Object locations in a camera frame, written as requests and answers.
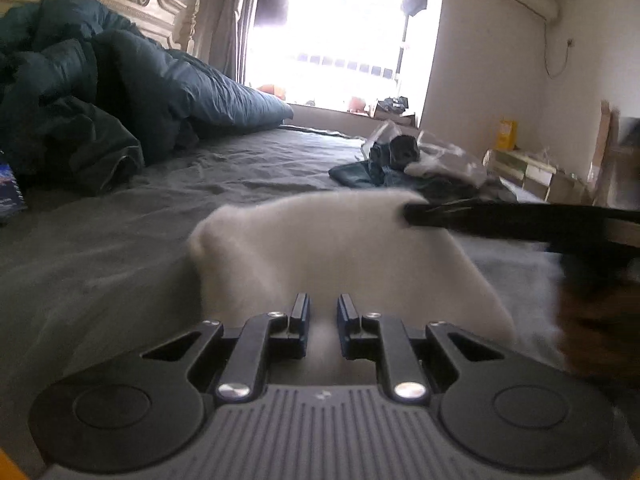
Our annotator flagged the teal garment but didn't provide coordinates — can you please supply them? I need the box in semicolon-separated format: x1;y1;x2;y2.
327;156;403;190

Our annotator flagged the grey curtain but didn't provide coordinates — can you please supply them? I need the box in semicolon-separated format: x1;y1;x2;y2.
206;0;266;85

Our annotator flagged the dark cloth pile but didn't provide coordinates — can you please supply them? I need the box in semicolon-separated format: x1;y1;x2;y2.
372;95;417;117

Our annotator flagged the black wall cable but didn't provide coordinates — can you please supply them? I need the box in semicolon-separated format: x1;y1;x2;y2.
543;22;576;80

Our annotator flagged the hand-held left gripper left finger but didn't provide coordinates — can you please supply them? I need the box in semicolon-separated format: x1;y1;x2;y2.
141;292;312;405

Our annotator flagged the white garment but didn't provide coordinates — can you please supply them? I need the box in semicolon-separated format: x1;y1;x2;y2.
404;159;453;180

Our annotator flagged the cream white towel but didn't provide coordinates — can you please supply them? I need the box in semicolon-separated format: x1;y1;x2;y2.
187;187;518;386

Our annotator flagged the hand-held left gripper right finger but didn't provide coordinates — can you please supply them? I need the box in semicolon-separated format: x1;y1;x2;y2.
337;292;506;405

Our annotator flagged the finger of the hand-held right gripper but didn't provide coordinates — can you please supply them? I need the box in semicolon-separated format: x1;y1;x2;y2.
402;199;640;228
404;212;640;258

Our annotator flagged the wooden board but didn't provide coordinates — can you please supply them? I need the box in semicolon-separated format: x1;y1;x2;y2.
596;100;622;183

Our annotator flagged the blue book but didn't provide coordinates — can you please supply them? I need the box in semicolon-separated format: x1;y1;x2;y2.
0;149;30;222

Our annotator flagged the teal duvet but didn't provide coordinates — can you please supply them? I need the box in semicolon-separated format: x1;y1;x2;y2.
0;0;296;198

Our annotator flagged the yellow box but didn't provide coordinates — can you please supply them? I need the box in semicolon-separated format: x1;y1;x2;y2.
497;117;519;152

